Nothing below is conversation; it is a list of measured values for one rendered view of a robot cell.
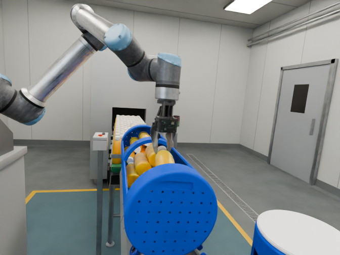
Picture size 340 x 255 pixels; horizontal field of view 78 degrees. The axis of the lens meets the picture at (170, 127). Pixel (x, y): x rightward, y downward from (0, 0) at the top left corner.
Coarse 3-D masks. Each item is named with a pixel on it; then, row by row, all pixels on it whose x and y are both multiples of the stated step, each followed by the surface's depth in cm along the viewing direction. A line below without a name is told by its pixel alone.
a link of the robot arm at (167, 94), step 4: (156, 88) 77; (160, 88) 75; (164, 88) 75; (168, 88) 75; (172, 88) 75; (156, 92) 77; (160, 92) 75; (164, 92) 75; (168, 92) 75; (172, 92) 75; (176, 92) 76; (156, 96) 77; (160, 96) 76; (164, 96) 75; (168, 96) 75; (172, 96) 75; (176, 96) 77; (164, 100) 77; (168, 100) 77; (172, 100) 77
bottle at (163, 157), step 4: (160, 152) 78; (164, 152) 77; (168, 152) 78; (156, 156) 78; (160, 156) 76; (164, 156) 75; (168, 156) 76; (172, 156) 78; (156, 160) 76; (160, 160) 74; (164, 160) 74; (168, 160) 74; (172, 160) 75; (156, 164) 75; (160, 164) 73
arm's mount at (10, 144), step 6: (0, 120) 99; (0, 126) 99; (6, 126) 104; (0, 132) 99; (6, 132) 104; (0, 138) 99; (6, 138) 104; (12, 138) 109; (0, 144) 100; (6, 144) 104; (12, 144) 109; (0, 150) 100; (6, 150) 104; (12, 150) 110
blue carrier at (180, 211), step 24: (168, 168) 61; (192, 168) 67; (144, 192) 58; (168, 192) 60; (192, 192) 63; (144, 216) 59; (168, 216) 61; (192, 216) 63; (216, 216) 65; (144, 240) 60; (168, 240) 62; (192, 240) 64
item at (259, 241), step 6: (258, 234) 68; (258, 240) 68; (264, 240) 65; (252, 246) 75; (258, 246) 67; (264, 246) 64; (270, 246) 62; (252, 252) 75; (258, 252) 67; (264, 252) 64; (270, 252) 62; (276, 252) 60; (282, 252) 60
